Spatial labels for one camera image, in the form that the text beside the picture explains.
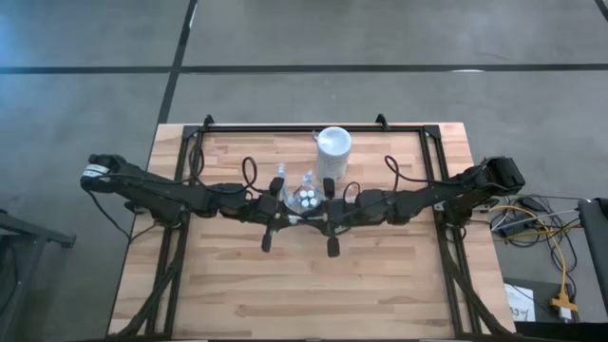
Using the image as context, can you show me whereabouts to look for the black metal stand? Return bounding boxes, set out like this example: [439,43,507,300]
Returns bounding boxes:
[0,208,77,341]

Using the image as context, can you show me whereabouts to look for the yellow floor cable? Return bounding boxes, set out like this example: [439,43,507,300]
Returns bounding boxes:
[493,204,583,305]

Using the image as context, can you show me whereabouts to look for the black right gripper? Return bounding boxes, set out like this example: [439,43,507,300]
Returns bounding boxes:
[304,177,356,259]

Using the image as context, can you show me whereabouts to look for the black equipment case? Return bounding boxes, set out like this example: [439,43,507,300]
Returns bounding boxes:
[577,197,608,324]

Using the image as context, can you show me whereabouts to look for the white plastic cup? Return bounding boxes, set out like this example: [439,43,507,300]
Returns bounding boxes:
[315,125,353,184]

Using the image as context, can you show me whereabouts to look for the black floor mat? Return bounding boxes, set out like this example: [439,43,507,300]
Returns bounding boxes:
[502,276,581,324]

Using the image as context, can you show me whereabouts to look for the yellow plug splitter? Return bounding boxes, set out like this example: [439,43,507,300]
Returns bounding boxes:
[550,293,580,313]

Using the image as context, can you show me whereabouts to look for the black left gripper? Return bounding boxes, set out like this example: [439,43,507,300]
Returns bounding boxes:
[255,176,305,254]

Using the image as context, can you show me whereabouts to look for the black floor cable bundle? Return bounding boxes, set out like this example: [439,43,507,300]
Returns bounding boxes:
[488,192,583,295]

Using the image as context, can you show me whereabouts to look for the white paper sheet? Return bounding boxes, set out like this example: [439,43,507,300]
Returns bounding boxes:
[503,283,537,323]

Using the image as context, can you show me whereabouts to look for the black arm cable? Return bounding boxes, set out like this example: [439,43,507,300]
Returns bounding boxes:
[85,142,267,241]
[341,154,471,203]

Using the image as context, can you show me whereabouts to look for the black box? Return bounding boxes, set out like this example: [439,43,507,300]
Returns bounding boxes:
[515,321,608,342]

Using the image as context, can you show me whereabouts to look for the black power strip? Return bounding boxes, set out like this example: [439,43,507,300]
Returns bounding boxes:
[493,220,528,238]

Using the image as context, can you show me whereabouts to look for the grey floor cable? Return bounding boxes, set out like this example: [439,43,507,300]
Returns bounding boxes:
[491,211,580,232]

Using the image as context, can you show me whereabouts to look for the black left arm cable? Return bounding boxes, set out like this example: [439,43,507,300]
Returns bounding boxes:
[85,142,267,241]

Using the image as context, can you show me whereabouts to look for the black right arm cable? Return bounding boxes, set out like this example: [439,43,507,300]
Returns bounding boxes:
[341,154,471,203]

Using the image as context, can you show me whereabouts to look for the black aluminium table frame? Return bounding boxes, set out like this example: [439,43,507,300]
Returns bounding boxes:
[107,123,522,341]

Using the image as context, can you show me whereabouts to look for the clear plastic organizer tray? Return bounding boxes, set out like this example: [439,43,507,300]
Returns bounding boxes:
[283,182,330,216]

